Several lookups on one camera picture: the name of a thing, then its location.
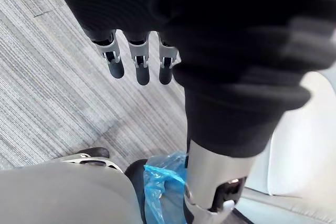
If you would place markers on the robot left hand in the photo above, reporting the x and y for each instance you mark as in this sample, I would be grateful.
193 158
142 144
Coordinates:
215 51

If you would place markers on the blue plastic trash bag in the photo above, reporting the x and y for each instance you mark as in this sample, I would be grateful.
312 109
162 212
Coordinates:
160 182

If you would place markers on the dark robot foot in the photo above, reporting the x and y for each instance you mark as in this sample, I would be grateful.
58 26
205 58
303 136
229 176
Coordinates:
136 179
93 152

